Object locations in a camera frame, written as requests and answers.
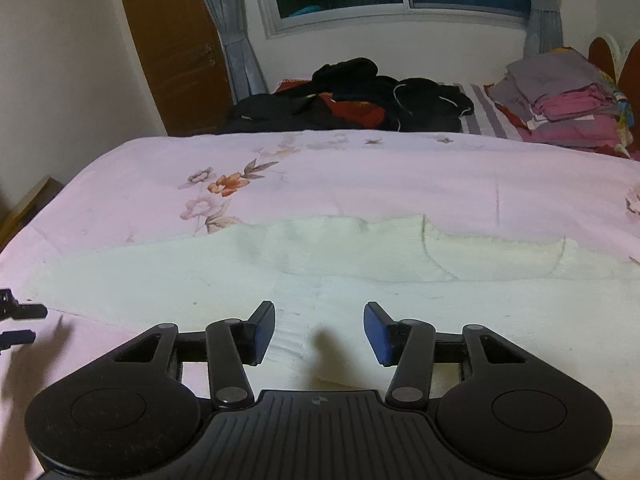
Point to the red brown headboard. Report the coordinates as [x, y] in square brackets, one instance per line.
[602, 52]

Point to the white knitted garment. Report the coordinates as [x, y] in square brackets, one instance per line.
[240, 280]

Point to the red cloth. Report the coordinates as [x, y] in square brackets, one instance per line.
[357, 112]

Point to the pink floral bedsheet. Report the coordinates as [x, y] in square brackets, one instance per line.
[380, 175]

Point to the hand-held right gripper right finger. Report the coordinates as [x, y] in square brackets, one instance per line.
[378, 332]

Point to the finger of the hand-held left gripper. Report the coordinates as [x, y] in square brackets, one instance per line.
[22, 308]
[15, 337]

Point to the stack of folded clothes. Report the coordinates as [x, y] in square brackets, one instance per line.
[560, 90]

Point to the black clothes pile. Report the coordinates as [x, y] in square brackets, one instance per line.
[300, 105]

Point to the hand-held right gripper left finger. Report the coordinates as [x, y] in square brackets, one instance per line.
[261, 332]

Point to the cardboard box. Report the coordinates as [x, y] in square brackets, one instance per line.
[27, 210]

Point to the striped purple white sheet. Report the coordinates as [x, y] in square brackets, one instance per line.
[475, 110]

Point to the brown wooden door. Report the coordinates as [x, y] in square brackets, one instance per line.
[170, 35]

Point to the grey curtain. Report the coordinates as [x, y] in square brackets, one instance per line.
[542, 10]
[232, 35]

